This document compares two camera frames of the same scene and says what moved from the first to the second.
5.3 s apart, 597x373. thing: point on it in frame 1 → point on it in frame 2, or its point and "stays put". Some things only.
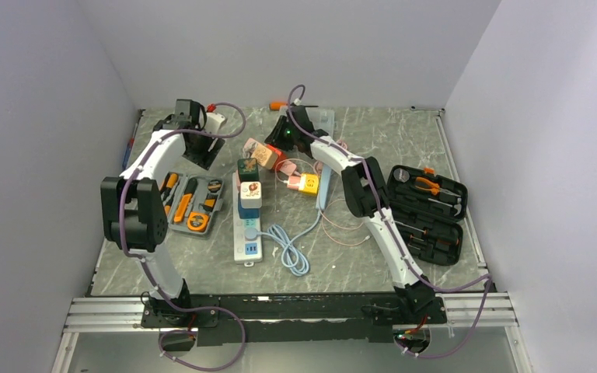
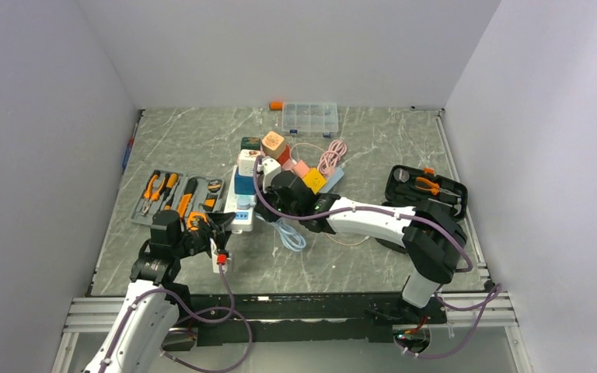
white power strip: (245, 250) → (242, 205)
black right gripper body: (285, 137) → (276, 203)
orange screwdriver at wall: (276, 106) stays put
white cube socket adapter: (251, 194) → (246, 161)
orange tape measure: (197, 221) stays put
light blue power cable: (296, 263) → (291, 237)
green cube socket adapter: (248, 169) → (250, 143)
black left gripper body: (199, 155) → (192, 242)
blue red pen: (129, 149) stays put
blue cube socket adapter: (246, 213) → (244, 185)
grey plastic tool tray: (192, 202) stays put
